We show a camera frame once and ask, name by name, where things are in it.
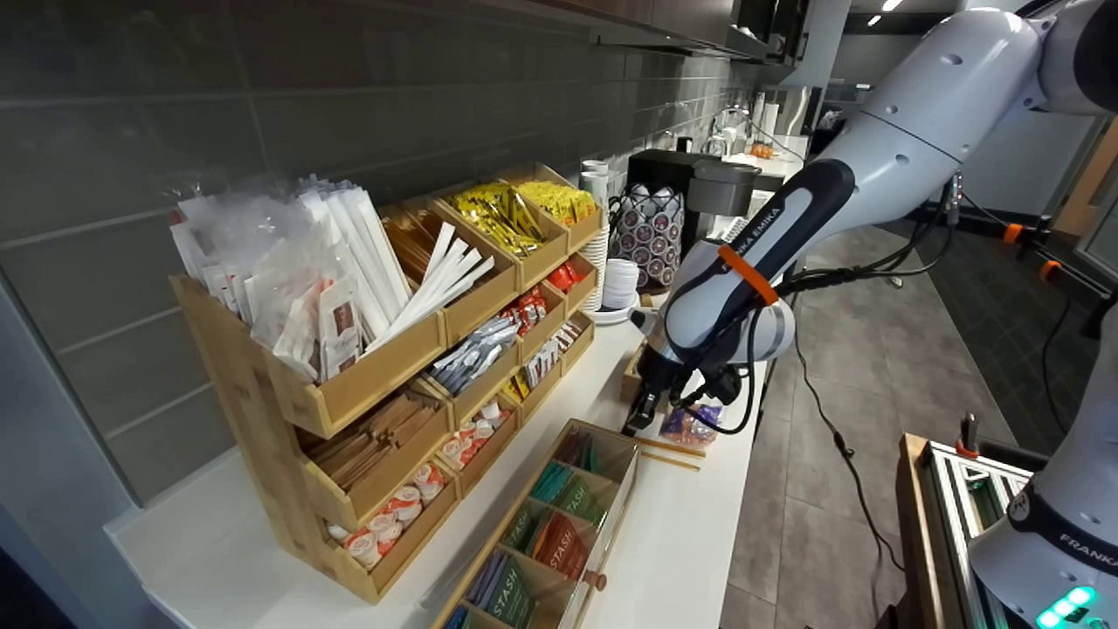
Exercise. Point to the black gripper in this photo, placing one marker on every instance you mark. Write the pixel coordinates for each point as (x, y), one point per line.
(694, 384)

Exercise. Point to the thin wooden stirrer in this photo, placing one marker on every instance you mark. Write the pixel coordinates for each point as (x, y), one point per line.
(683, 450)
(677, 459)

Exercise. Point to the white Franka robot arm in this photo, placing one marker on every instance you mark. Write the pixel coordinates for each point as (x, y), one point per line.
(932, 105)

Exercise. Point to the bamboo tiered condiment shelf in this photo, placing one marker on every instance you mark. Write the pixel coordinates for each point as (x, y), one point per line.
(251, 397)

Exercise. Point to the small bamboo packet box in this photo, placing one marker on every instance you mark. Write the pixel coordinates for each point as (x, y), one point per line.
(629, 374)

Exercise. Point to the colourful snack packet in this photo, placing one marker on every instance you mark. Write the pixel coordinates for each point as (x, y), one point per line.
(695, 429)

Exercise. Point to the bamboo tea box clear lid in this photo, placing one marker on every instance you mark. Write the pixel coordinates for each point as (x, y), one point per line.
(582, 439)

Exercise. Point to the round cup holder base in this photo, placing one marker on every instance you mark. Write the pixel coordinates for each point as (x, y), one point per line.
(613, 316)

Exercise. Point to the teal tea bag pile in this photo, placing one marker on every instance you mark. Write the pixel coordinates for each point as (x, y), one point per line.
(567, 491)

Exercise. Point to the white red print packets pile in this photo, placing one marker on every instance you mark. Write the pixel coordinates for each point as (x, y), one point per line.
(555, 349)

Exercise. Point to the red tea bag pile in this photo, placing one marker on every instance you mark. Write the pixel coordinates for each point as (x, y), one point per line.
(560, 547)

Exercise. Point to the red and white packets pile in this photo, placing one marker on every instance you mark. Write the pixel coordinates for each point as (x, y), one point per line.
(525, 309)

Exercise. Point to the patterned paper cup stack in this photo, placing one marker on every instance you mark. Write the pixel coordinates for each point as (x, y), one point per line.
(669, 231)
(633, 239)

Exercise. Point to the red white creamer cups pile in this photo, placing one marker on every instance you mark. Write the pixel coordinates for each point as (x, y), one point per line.
(474, 439)
(388, 517)

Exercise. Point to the silver packets pile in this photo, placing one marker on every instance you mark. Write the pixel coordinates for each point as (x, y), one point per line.
(478, 353)

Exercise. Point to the yellow sweetener packets pile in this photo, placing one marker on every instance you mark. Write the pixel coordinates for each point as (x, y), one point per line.
(564, 204)
(500, 222)

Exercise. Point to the green tea bag pile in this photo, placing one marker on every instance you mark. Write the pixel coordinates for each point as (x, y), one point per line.
(507, 593)

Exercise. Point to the black coffee machine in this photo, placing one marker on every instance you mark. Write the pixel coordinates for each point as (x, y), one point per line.
(699, 179)

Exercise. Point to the white wrapped straws bundle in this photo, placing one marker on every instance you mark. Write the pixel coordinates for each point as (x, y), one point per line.
(449, 272)

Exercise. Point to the brown sugar sticks pile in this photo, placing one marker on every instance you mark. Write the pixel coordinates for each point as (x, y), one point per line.
(379, 443)

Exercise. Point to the wooden crate with metal rails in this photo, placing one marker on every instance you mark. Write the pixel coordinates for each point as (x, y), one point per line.
(914, 526)

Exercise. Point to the wooden stirrer pile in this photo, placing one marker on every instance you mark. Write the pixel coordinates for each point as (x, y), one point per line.
(414, 239)

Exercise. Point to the clear plastic wrapped packets pile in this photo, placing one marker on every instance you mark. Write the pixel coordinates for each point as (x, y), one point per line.
(290, 265)

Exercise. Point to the black stand orange joints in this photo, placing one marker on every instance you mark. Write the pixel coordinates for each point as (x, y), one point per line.
(1016, 231)

